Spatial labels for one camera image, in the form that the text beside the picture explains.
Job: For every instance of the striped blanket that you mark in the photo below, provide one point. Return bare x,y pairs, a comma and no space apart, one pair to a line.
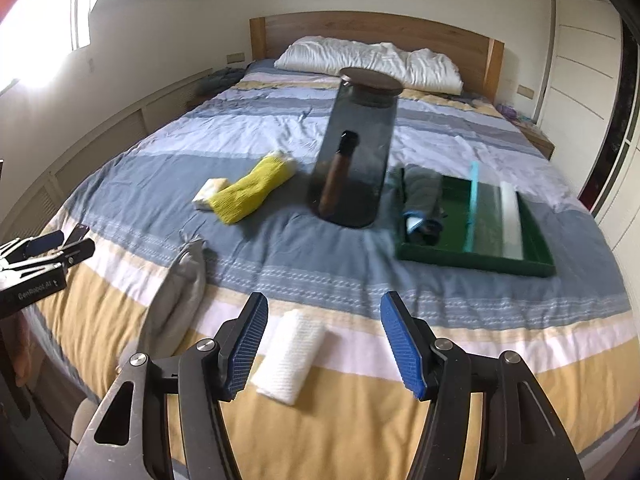
300,260

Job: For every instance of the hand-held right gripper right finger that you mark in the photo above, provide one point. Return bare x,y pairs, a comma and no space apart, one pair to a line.
400,345

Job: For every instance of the smoked glass jar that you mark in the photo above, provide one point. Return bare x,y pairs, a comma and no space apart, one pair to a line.
360,125

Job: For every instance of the green tray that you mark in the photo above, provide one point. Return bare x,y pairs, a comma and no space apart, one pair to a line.
475,263

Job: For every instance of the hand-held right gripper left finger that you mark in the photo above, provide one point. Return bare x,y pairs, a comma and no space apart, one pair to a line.
247,345

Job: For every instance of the person's left hand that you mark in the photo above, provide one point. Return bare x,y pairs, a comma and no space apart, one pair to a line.
19,347

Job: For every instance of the wooden nightstand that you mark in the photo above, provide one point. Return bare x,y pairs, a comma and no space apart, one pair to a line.
540,145

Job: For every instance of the white pillow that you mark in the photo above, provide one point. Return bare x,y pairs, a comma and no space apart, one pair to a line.
350,57

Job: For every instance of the dark grey towel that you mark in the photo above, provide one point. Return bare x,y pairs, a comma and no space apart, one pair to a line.
422,190

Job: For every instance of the white wardrobe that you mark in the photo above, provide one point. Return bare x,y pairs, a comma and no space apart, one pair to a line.
580,60

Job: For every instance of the clear zip bag teal strip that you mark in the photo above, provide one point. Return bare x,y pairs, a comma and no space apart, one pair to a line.
492,220

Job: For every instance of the wooden bed headboard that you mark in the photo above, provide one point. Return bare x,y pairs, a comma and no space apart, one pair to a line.
375,27

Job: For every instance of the dark grey cushion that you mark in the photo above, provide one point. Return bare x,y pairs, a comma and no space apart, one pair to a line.
222,80

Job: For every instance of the white towel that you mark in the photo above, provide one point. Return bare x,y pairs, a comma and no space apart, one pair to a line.
290,355

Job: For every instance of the pale yellow tissue pack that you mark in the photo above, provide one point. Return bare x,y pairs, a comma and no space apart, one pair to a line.
210,192

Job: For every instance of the purple item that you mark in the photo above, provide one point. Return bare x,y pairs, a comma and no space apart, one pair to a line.
507,111

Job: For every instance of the brown jar lid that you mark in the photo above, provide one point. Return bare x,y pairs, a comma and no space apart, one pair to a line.
370,80

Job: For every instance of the beige wall socket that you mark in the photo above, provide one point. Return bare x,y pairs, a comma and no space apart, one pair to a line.
525,91

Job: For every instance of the yellow towel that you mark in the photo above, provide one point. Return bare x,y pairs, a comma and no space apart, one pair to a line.
245,190

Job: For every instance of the window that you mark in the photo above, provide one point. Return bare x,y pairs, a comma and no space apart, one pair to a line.
40,25

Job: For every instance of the brown bottle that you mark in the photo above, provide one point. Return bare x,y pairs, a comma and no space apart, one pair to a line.
336,180

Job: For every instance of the light grey fabric pouch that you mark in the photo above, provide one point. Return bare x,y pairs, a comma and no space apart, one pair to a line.
170,300

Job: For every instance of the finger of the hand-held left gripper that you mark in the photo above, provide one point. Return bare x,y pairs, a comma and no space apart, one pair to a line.
45,243
75,252

